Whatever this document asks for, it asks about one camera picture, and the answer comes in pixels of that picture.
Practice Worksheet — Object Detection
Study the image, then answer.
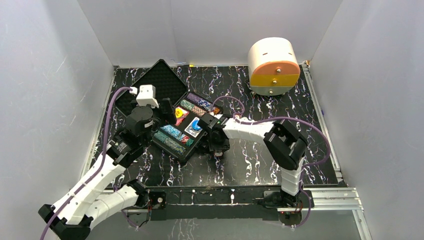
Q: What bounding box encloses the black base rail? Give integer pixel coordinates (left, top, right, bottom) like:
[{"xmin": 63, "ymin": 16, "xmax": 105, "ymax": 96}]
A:
[{"xmin": 151, "ymin": 185, "xmax": 282, "ymax": 221}]

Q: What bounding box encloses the yellow dealer button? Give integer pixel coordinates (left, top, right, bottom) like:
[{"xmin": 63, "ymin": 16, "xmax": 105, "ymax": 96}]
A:
[{"xmin": 175, "ymin": 107, "xmax": 188, "ymax": 119}]

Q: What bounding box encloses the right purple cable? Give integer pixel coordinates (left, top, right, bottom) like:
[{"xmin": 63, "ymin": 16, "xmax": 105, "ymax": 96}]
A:
[{"xmin": 210, "ymin": 96, "xmax": 332, "ymax": 229}]

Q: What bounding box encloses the blue playing card deck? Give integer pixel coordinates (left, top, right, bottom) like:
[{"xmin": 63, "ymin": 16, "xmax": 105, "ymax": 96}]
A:
[{"xmin": 184, "ymin": 117, "xmax": 203, "ymax": 138}]

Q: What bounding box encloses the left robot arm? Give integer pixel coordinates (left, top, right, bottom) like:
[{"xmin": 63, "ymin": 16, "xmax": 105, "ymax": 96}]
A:
[{"xmin": 38, "ymin": 98, "xmax": 176, "ymax": 240}]

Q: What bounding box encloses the black poker set case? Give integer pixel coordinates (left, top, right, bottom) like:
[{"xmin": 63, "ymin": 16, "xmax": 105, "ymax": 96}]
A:
[{"xmin": 107, "ymin": 59, "xmax": 212, "ymax": 163}]

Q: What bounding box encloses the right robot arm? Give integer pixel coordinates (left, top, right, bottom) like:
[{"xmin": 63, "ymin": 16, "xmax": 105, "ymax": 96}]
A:
[{"xmin": 197, "ymin": 113, "xmax": 308, "ymax": 208}]

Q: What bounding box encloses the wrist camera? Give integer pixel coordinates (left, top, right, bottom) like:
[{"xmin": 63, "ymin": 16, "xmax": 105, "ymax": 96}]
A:
[
  {"xmin": 129, "ymin": 84, "xmax": 159, "ymax": 109},
  {"xmin": 208, "ymin": 112, "xmax": 223, "ymax": 122}
]

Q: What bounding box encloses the white round drawer cabinet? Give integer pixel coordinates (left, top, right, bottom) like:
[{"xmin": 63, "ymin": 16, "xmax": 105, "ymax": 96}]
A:
[{"xmin": 247, "ymin": 37, "xmax": 301, "ymax": 96}]

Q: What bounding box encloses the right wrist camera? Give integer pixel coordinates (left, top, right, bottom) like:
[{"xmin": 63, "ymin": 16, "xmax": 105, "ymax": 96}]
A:
[{"xmin": 208, "ymin": 112, "xmax": 223, "ymax": 122}]

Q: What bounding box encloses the red playing card deck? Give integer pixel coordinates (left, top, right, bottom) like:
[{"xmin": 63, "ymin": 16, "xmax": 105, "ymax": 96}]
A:
[{"xmin": 175, "ymin": 106, "xmax": 190, "ymax": 126}]

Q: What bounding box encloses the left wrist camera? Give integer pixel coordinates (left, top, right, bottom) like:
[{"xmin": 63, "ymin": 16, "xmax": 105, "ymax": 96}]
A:
[{"xmin": 129, "ymin": 84, "xmax": 159, "ymax": 109}]

